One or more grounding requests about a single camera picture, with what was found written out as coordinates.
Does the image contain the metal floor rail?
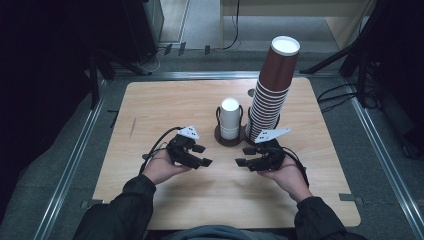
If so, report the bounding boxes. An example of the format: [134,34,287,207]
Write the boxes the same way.
[345,83,424,240]
[32,79,108,240]

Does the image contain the black metal stand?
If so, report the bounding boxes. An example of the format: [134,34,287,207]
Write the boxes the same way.
[87,49,153,111]
[299,0,424,109]

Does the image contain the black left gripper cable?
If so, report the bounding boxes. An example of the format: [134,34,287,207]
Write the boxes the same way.
[139,126,184,175]

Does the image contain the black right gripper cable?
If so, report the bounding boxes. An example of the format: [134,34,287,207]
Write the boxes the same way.
[282,146,310,188]

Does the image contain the black cabinet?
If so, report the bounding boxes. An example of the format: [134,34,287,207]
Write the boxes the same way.
[120,0,165,65]

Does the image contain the grey table bracket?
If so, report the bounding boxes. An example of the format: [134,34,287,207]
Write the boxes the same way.
[338,192,365,205]
[80,198,105,210]

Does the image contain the black floor cables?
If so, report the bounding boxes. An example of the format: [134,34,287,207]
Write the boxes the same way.
[316,82,360,114]

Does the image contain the black hanging cable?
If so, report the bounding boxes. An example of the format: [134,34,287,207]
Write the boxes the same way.
[221,0,242,52]

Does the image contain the stack of white cups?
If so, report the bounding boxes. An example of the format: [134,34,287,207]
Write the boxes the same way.
[218,97,242,141]

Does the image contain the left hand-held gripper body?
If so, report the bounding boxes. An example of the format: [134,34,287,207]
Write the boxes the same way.
[165,125,202,168]

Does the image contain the stack of brown cups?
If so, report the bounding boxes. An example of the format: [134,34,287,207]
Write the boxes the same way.
[245,35,301,143]

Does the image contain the light wooden furniture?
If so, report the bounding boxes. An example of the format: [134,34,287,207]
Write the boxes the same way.
[219,0,378,52]

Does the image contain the dark wooden wire cup holder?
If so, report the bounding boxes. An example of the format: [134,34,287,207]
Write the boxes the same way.
[214,104,247,148]

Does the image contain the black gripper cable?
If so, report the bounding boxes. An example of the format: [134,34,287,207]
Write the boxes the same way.
[282,146,310,188]
[139,126,184,175]

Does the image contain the person's right hand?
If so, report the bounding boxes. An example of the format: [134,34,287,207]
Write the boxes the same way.
[258,154,315,204]

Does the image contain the person's grey-blue clothing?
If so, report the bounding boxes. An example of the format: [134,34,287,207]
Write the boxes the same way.
[159,224,288,240]

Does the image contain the person's left hand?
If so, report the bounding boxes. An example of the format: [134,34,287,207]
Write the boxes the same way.
[141,148,193,186]

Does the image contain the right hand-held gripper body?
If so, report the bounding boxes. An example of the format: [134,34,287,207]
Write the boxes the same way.
[247,127,292,173]

